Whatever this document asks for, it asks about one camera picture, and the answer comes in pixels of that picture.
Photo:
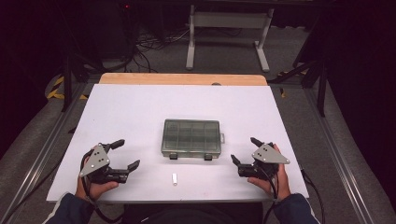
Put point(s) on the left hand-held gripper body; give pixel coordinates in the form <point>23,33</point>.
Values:
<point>95,163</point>

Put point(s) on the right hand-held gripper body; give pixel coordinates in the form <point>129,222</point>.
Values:
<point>267,155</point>

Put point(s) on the small white cylinder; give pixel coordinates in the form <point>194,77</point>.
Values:
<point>174,179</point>

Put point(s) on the clear plastic compartment box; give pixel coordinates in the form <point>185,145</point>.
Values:
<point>191,137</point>

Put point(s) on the person's left hand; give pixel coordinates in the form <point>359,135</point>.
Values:
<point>93,190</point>

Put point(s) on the person's right hand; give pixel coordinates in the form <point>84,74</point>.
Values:
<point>281,183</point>

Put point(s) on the white table board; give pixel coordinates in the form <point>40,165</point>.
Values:
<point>130,109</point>

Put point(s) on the person's dark lap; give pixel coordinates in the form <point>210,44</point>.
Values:
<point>193,214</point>

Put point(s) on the black metal stand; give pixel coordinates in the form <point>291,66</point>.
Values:
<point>67,84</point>
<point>322,90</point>

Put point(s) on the yellow black hazard tape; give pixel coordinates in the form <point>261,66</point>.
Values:
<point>54,92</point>

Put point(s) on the dark equipment with red light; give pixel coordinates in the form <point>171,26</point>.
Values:
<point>120,28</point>

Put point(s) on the aluminium floor rail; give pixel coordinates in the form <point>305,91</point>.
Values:
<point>46,149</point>
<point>339,155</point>

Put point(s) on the grey metal stand frame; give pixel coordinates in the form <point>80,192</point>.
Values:
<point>230,19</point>

